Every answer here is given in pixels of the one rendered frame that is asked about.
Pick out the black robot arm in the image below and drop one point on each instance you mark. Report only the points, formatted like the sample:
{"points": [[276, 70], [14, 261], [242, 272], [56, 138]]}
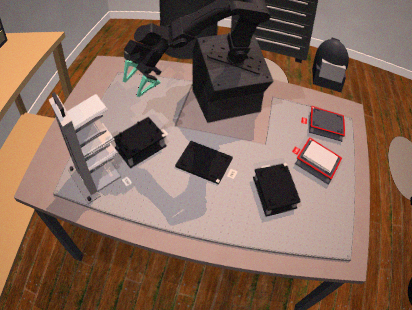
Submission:
{"points": [[185, 29]]}

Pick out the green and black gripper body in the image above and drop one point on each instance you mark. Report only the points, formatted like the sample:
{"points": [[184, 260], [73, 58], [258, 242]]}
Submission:
{"points": [[145, 70]]}

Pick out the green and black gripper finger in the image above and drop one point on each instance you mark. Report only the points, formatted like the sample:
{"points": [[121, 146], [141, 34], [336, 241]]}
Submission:
{"points": [[127, 64], [144, 80]]}

